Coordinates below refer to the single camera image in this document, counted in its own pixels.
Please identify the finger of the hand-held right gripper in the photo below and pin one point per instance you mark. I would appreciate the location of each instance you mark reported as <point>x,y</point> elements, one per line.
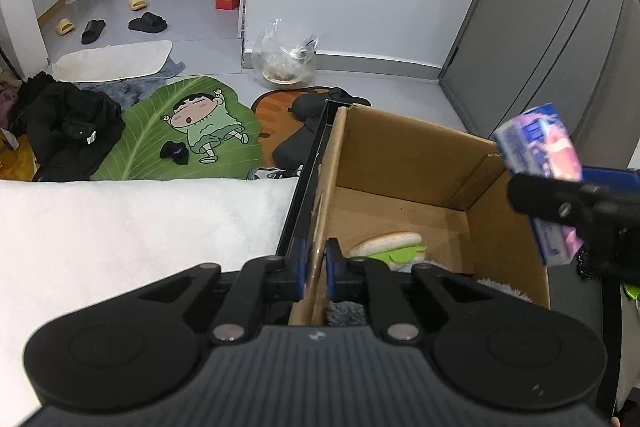
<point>610,177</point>
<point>545,199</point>

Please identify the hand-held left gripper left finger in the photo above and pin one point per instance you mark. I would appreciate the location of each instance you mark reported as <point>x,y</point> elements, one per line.
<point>300,267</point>

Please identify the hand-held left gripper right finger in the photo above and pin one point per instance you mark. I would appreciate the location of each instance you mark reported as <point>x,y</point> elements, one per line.
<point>331,267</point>

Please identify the blue-grey fluffy plush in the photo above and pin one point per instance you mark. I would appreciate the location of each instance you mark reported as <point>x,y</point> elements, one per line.
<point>345,312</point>

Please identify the purple tissue packet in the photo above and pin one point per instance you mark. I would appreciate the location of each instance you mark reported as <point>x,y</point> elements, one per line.
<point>540,142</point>

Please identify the sandwich plush toy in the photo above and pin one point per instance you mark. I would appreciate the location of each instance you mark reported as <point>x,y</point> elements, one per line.
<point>385,241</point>

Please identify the brown cardboard box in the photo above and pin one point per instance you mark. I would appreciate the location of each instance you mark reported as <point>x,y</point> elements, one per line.
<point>400,157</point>

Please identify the black and white sneaker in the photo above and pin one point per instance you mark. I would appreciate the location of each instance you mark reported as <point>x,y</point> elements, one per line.
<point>270,174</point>

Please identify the black bag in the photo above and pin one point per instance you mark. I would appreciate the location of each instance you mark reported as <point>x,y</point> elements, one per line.
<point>310,104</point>
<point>295,147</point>

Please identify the orange floor mat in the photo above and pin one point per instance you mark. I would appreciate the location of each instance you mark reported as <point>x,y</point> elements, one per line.
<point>270,112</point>

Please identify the grey door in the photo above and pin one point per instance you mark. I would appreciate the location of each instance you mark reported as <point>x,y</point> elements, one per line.
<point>525,32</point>

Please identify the black socks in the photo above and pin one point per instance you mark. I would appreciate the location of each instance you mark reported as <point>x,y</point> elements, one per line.
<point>175,152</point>

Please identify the plastic bag with bowl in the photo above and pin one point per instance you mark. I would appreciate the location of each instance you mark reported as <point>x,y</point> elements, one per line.
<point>285,62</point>

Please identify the green leaf cartoon mat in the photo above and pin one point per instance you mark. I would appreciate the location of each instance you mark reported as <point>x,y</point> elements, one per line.
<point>145,132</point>

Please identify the blue-grey rug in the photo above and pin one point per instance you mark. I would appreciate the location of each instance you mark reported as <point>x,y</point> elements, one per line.
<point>130,89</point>

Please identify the black clothing pile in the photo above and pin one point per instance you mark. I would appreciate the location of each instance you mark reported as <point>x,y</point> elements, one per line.
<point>65,117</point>

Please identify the white floor mat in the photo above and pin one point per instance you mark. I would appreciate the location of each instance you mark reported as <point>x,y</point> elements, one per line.
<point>110,59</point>

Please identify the black slipper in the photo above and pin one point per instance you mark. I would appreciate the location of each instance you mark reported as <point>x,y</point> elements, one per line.
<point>147,23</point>
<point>93,31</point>

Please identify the yellow slipper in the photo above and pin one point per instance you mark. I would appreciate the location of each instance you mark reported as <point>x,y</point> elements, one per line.
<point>136,2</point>
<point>64,27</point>

